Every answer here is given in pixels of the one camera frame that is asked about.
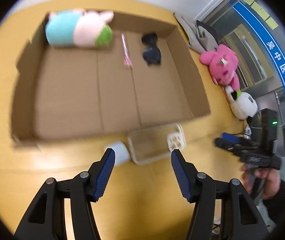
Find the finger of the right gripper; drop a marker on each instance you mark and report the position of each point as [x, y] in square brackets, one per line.
[231, 138]
[228, 145]

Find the white earbuds case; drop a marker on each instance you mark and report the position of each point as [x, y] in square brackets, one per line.
[122, 154]

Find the black sunglasses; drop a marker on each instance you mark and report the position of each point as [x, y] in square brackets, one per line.
[151, 54]

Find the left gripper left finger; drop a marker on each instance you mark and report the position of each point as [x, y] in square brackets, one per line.
[45, 217]

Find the pig plush toy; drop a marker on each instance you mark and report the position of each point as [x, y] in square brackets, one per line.
[79, 28]

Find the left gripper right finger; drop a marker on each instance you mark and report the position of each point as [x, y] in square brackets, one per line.
[240, 218]

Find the white panda plush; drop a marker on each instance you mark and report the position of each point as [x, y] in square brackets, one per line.
[242, 104]

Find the grey folded cloth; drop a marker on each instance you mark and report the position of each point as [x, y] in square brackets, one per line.
[201, 37]

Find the brown cardboard box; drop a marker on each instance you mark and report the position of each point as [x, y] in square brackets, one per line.
[67, 93]

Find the person's right hand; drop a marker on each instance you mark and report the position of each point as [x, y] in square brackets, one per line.
[271, 177]

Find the pink pen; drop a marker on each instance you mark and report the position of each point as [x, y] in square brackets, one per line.
[127, 59]

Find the pink strawberry bear plush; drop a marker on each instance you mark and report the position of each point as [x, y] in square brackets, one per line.
[222, 64]

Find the clear white phone case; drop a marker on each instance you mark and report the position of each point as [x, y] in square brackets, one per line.
[155, 143]

